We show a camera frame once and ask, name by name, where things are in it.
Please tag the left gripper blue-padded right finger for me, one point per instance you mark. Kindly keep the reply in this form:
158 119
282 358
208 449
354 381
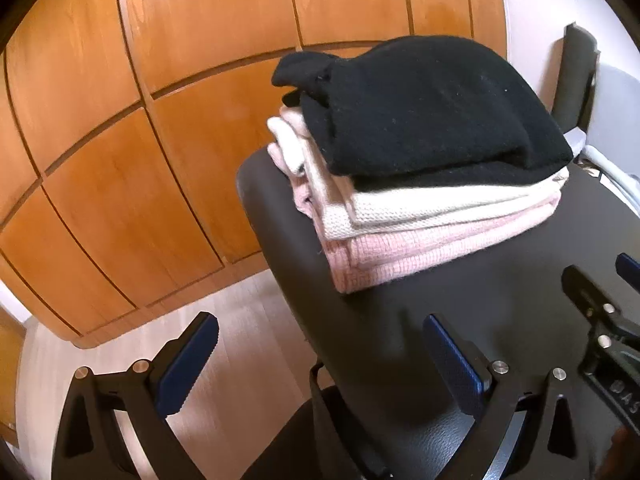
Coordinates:
548 446

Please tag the black knit sweater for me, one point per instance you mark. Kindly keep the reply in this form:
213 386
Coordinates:
423 111

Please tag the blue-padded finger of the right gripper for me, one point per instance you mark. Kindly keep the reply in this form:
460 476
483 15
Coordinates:
613 340
628 270

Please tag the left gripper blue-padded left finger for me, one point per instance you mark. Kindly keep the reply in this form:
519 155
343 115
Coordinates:
89 444

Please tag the grey yellow blue chair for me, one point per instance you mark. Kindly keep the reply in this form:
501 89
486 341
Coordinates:
597 108

